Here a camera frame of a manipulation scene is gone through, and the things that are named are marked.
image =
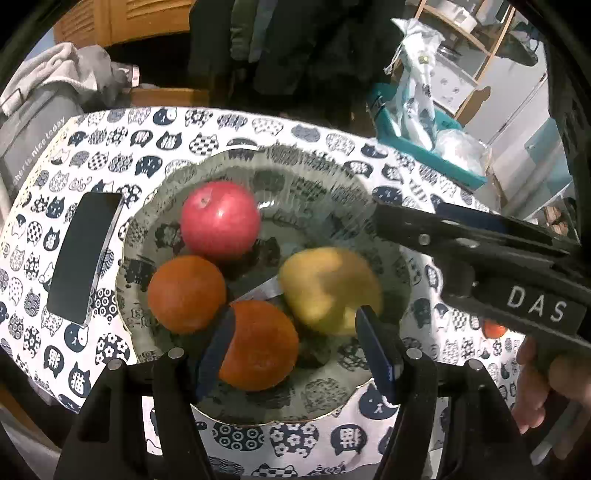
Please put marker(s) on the white cooking pot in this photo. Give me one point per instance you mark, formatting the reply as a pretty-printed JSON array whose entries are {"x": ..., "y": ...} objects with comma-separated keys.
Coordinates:
[{"x": 458, "y": 14}]

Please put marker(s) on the red apple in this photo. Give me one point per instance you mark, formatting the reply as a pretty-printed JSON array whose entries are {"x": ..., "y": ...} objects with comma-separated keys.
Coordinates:
[{"x": 220, "y": 220}]

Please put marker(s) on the green yellow pear front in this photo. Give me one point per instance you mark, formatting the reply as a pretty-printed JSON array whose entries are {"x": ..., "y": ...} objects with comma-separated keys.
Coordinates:
[{"x": 324, "y": 287}]

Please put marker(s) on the black hanging jacket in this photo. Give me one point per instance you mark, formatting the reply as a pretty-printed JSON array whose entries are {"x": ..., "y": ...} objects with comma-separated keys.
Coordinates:
[{"x": 307, "y": 60}]

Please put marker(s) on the black smartphone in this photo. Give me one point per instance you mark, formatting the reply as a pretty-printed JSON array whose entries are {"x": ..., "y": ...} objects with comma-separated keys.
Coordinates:
[{"x": 76, "y": 269}]

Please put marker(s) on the teal plastic crate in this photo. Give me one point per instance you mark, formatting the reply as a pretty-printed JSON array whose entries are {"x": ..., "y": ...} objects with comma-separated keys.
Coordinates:
[{"x": 411, "y": 137}]

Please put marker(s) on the small mandarin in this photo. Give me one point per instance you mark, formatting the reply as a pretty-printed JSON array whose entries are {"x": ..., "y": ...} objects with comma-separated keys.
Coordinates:
[{"x": 493, "y": 330}]

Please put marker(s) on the pile of grey clothes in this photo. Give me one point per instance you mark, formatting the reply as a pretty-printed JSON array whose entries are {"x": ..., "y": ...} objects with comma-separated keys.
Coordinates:
[{"x": 45, "y": 91}]

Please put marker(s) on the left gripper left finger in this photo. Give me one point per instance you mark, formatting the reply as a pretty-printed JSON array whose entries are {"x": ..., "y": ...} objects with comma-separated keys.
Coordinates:
[{"x": 137, "y": 421}]

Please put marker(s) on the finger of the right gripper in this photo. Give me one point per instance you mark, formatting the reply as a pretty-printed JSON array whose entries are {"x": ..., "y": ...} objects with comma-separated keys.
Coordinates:
[
  {"x": 452, "y": 231},
  {"x": 504, "y": 225}
]

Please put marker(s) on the person's right hand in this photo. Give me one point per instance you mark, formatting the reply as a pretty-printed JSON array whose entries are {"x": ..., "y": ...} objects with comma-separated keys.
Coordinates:
[{"x": 568, "y": 376}]

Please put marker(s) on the clear plastic bag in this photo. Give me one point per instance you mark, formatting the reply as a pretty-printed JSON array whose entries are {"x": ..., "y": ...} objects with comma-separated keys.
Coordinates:
[{"x": 463, "y": 150}]

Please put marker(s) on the white patterned storage box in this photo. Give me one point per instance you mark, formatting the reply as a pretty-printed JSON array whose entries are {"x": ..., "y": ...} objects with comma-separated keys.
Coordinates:
[{"x": 451, "y": 86}]

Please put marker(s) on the cat pattern tablecloth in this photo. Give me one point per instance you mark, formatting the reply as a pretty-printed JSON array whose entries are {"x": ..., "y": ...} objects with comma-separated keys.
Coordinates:
[{"x": 131, "y": 152}]

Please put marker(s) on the large orange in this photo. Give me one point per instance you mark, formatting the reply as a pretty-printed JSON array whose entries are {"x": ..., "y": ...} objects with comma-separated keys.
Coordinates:
[
  {"x": 263, "y": 350},
  {"x": 185, "y": 293}
]

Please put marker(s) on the shoe rack with shoes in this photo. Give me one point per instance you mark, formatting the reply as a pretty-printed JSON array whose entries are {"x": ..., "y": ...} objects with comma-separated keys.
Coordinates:
[{"x": 560, "y": 217}]

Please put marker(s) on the grey hanging bag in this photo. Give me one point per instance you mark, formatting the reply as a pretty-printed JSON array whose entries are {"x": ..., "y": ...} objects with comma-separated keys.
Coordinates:
[{"x": 520, "y": 46}]

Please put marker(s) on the wooden drawer box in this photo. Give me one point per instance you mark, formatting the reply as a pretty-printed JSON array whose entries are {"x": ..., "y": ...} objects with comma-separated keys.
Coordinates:
[{"x": 169, "y": 97}]

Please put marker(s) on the white rice bag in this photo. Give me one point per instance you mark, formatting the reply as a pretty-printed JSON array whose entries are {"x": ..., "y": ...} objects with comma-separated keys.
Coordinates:
[{"x": 417, "y": 54}]

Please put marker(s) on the wooden shelf rack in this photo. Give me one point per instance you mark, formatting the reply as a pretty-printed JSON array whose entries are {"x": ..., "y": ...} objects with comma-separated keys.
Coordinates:
[{"x": 472, "y": 52}]

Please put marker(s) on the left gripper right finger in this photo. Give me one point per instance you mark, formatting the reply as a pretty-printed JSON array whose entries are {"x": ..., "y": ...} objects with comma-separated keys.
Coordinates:
[{"x": 482, "y": 440}]

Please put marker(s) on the wooden louvered wardrobe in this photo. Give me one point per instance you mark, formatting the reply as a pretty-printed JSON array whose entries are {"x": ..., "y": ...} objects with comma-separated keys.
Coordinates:
[{"x": 109, "y": 22}]

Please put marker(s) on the green patterned plate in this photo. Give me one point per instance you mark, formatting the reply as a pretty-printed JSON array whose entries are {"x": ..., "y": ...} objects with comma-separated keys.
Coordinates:
[{"x": 305, "y": 201}]

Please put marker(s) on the large orange front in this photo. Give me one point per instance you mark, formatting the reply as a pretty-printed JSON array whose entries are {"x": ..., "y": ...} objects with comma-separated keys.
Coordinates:
[{"x": 263, "y": 350}]

